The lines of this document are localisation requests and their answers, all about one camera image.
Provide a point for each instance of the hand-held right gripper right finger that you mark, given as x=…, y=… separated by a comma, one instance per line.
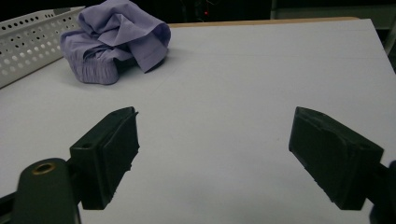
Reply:
x=333, y=158

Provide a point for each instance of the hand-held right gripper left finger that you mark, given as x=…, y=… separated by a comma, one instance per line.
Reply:
x=106, y=158

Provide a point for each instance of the purple shorts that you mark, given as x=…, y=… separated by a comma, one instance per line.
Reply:
x=115, y=34

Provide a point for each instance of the white perforated plastic basket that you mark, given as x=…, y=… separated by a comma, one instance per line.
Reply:
x=25, y=46

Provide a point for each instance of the white table mat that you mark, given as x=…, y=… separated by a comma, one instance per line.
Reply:
x=218, y=87

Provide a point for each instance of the wooden table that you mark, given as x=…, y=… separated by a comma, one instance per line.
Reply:
x=249, y=22

